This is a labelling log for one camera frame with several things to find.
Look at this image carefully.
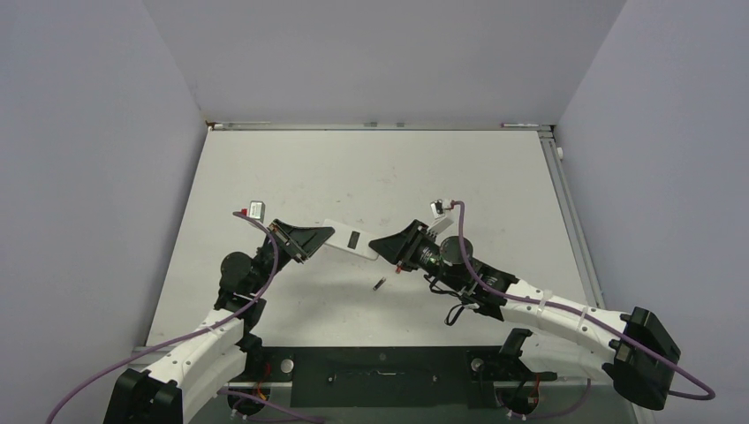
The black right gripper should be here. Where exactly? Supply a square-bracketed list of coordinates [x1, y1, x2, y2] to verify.
[371, 220, 465, 292]

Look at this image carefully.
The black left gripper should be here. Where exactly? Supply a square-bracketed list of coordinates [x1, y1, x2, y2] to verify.
[248, 220, 334, 295]

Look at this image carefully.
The white remote control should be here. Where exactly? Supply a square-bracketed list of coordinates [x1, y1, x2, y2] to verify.
[323, 219, 379, 261]

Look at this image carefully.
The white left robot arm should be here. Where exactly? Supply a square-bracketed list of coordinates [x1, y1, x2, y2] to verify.
[104, 218, 336, 423]

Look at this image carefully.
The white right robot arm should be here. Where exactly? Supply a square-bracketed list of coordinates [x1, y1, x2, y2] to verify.
[368, 220, 681, 411]

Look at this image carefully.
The dark battery on table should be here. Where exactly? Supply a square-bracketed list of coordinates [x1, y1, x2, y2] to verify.
[372, 278, 386, 292]

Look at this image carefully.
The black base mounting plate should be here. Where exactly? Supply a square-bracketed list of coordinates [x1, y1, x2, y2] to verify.
[230, 345, 556, 409]

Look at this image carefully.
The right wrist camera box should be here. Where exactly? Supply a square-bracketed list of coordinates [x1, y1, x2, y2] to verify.
[427, 199, 455, 237]

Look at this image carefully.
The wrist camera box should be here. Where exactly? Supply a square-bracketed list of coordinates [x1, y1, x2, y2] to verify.
[240, 201, 266, 223]
[427, 199, 455, 237]

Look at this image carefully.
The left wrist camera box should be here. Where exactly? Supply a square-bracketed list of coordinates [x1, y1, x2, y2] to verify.
[240, 201, 266, 223]

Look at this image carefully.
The aluminium rail back edge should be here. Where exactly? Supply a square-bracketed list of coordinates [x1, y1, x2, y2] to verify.
[207, 121, 554, 133]

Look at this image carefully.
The aluminium rail edge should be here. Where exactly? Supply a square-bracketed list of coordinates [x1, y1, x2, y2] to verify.
[207, 121, 554, 133]
[538, 126, 606, 307]

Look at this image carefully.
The aluminium rail right edge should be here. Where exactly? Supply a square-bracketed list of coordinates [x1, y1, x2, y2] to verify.
[538, 126, 606, 307]

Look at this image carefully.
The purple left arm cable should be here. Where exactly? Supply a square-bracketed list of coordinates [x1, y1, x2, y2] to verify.
[45, 210, 281, 424]

